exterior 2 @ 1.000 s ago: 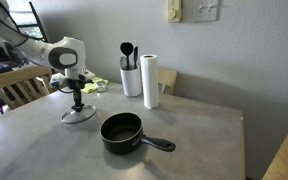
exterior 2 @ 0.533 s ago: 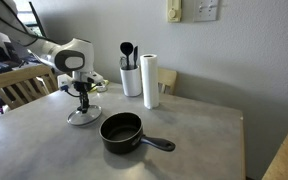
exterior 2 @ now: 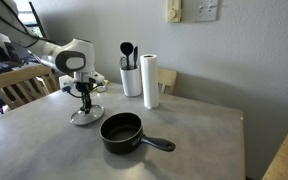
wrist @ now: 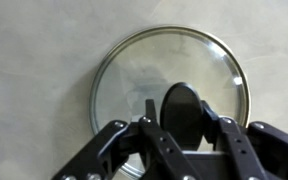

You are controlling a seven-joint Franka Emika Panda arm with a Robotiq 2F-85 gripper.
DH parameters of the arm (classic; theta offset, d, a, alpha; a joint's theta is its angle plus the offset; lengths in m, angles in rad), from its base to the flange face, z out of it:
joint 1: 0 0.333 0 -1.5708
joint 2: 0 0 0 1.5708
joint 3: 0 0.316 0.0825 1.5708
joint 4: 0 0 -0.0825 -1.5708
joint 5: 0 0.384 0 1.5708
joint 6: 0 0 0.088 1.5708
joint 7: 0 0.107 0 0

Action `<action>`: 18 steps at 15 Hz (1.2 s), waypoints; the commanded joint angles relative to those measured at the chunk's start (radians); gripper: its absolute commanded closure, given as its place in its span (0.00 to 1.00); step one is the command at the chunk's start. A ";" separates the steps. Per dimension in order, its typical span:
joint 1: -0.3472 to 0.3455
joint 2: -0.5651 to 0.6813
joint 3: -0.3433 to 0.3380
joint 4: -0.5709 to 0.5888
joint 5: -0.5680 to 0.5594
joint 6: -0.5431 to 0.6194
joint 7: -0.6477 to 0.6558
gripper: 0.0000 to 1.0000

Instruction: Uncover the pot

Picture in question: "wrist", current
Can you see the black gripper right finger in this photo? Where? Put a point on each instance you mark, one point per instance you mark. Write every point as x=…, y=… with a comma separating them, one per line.
x=270, y=150

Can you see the glass lid with black knob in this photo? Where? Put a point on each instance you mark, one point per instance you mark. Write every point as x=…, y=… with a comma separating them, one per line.
x=170, y=56

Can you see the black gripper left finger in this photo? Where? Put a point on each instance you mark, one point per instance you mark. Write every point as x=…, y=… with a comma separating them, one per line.
x=157, y=146

